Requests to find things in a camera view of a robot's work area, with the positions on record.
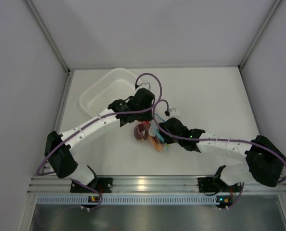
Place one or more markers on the orange maroon fake fruit slice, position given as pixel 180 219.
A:
pixel 157 143

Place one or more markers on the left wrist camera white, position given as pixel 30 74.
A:
pixel 145 85

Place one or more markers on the white slotted cable duct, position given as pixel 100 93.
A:
pixel 132 200

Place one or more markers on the dark maroon fake fig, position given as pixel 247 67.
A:
pixel 140 132

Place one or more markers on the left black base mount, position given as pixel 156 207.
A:
pixel 101 185

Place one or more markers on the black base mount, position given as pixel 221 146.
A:
pixel 207 185
pixel 101 185

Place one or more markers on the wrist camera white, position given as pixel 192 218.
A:
pixel 145 85
pixel 172 112

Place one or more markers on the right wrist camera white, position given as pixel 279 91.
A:
pixel 172 112

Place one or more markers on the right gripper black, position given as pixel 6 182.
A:
pixel 167 139

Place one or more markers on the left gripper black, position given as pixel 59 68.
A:
pixel 148 117

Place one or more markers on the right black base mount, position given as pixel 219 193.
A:
pixel 207 185

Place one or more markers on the clear zip top bag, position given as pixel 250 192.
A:
pixel 153 131

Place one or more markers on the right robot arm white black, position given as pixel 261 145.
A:
pixel 258 159

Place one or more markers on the aluminium mounting rail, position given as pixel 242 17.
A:
pixel 144 184

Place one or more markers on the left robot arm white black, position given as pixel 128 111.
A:
pixel 61 148

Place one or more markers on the white perforated plastic basket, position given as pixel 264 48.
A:
pixel 116 84

